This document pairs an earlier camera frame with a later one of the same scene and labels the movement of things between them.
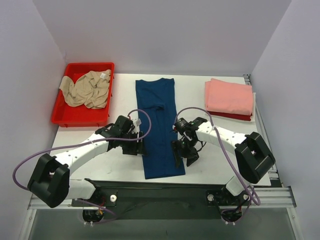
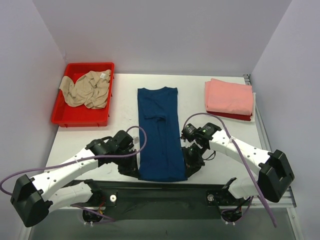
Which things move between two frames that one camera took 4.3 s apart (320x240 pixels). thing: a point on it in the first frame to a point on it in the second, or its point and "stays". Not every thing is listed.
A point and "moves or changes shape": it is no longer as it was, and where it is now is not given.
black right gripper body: (184, 148) to (193, 162)
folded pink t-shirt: (229, 97) stays
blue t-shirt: (158, 98) moves or changes shape
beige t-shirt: (90, 89) stays
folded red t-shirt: (247, 117) stays
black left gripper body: (133, 147) to (129, 166)
